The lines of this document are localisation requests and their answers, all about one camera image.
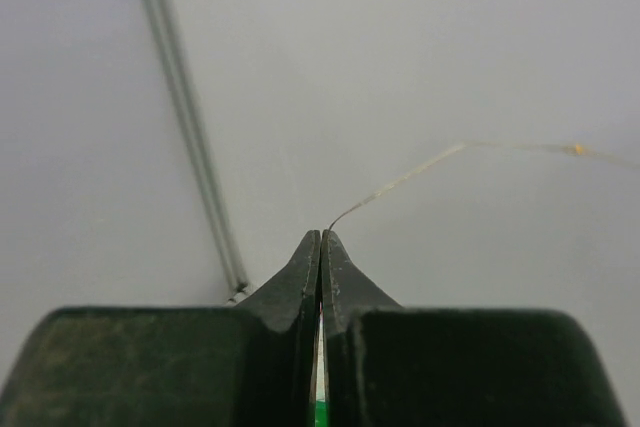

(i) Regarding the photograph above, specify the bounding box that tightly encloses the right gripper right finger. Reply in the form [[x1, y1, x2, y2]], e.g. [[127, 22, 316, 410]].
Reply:
[[320, 230, 627, 426]]

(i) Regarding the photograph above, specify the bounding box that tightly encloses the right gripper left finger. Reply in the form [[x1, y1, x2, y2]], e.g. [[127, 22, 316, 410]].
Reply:
[[1, 231, 320, 426]]

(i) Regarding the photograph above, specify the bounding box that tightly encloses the thin wire light string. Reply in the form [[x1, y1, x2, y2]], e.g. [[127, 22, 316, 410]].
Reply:
[[327, 139, 640, 231]]

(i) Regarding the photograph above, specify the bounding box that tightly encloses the green plastic tray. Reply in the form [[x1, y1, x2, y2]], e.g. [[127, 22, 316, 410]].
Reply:
[[314, 400, 328, 427]]

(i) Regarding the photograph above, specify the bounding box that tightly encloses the left aluminium frame post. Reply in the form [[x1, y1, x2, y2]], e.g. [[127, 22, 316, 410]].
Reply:
[[142, 0, 251, 306]]

